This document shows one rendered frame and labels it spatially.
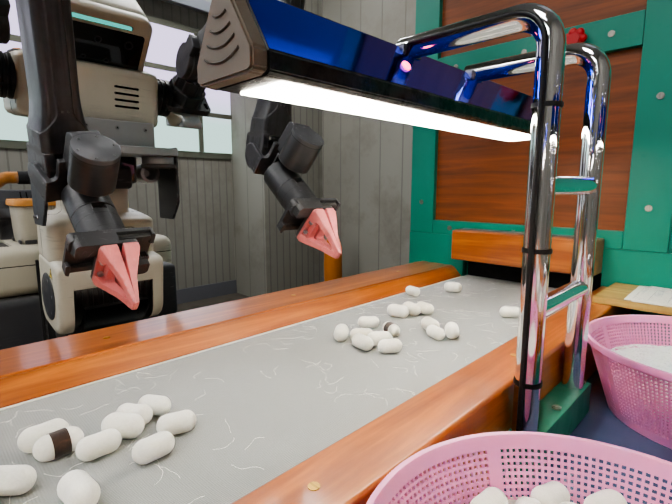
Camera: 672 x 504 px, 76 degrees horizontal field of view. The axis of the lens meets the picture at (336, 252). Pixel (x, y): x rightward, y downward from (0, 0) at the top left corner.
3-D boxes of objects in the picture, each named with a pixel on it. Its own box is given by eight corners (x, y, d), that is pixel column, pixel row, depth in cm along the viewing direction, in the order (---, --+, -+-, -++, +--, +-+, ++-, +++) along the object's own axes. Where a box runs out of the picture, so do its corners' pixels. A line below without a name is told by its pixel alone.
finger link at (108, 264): (180, 281, 53) (152, 228, 57) (119, 292, 48) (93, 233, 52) (167, 314, 57) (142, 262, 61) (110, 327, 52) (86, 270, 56)
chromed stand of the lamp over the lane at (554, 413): (372, 415, 54) (377, 36, 47) (454, 368, 68) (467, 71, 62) (526, 489, 41) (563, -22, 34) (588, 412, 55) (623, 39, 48)
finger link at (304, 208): (359, 239, 68) (328, 199, 72) (326, 243, 63) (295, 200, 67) (339, 268, 72) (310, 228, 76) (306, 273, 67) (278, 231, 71)
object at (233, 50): (195, 88, 36) (191, -6, 35) (510, 142, 80) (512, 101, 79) (250, 69, 30) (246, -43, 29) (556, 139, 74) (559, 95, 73)
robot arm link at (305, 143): (281, 160, 85) (242, 154, 79) (307, 109, 78) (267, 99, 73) (307, 201, 79) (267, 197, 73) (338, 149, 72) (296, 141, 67)
